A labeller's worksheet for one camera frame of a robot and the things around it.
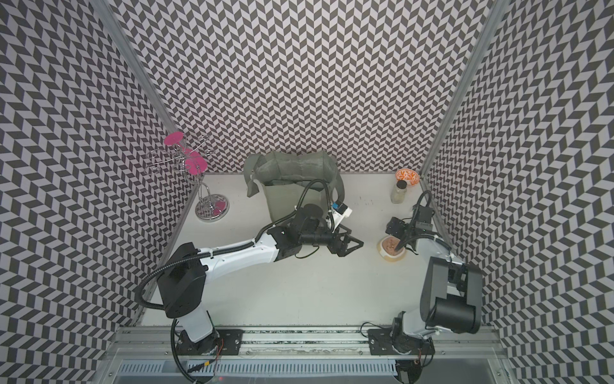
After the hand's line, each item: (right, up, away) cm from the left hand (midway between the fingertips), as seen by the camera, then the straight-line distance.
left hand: (356, 241), depth 74 cm
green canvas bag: (-23, +20, +26) cm, 40 cm away
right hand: (+19, 0, +19) cm, 27 cm away
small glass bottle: (+23, +15, +28) cm, 39 cm away
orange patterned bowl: (+32, +23, +39) cm, 56 cm away
